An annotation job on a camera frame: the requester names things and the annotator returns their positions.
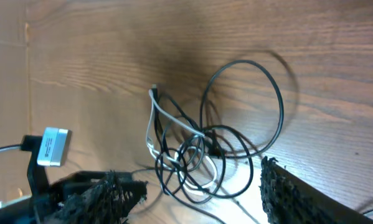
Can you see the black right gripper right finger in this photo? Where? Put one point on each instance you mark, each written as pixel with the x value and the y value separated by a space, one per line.
pixel 286 199

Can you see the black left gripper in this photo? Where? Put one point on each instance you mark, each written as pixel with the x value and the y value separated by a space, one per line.
pixel 127 192

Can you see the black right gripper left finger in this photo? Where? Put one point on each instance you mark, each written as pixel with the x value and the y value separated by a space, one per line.
pixel 95 205

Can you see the cardboard box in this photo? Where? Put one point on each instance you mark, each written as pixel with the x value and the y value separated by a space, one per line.
pixel 14 121

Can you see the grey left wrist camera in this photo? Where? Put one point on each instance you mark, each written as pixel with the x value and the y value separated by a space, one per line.
pixel 47 150

